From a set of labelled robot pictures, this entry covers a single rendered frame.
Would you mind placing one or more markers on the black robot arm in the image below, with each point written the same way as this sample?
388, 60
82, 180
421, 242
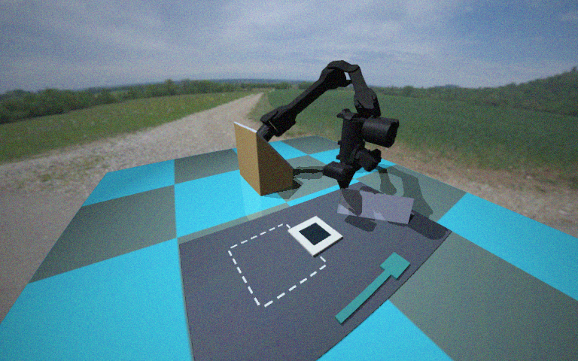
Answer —
365, 124

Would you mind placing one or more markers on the teal flat trowel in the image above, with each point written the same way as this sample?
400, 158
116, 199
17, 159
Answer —
393, 266

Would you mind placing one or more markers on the white square tile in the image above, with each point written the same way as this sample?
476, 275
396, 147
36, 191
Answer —
314, 235

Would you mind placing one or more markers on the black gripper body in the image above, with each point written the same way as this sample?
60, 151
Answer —
341, 171

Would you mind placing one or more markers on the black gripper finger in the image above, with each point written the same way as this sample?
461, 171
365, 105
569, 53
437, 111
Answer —
354, 169
343, 184

